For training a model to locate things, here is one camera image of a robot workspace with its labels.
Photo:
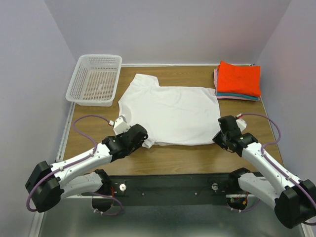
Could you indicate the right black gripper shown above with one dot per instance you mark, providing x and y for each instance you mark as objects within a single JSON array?
[{"x": 216, "y": 138}]

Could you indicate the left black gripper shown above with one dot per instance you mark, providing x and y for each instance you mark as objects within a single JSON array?
[{"x": 137, "y": 147}]

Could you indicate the white t shirt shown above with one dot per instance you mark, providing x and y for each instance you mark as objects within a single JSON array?
[{"x": 172, "y": 115}]

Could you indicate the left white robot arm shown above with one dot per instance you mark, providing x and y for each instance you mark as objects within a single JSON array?
[{"x": 49, "y": 183}]

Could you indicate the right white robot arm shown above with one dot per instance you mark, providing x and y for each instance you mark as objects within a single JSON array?
[{"x": 292, "y": 199}]

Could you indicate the teal folded t shirt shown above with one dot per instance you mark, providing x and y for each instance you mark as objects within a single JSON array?
[{"x": 237, "y": 96}]

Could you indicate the orange folded t shirt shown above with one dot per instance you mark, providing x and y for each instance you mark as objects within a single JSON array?
[{"x": 239, "y": 79}]

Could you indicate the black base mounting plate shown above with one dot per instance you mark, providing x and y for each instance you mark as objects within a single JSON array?
[{"x": 176, "y": 189}]

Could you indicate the white plastic laundry basket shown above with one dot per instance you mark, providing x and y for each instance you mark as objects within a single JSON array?
[{"x": 94, "y": 80}]

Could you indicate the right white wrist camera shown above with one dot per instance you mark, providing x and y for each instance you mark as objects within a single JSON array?
[{"x": 242, "y": 124}]

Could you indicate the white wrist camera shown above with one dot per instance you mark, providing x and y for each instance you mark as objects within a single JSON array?
[
  {"x": 242, "y": 124},
  {"x": 119, "y": 125}
]

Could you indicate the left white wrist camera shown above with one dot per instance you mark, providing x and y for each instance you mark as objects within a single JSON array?
[{"x": 119, "y": 125}]

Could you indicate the left aluminium side rail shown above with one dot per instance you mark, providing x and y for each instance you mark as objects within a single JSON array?
[{"x": 64, "y": 139}]

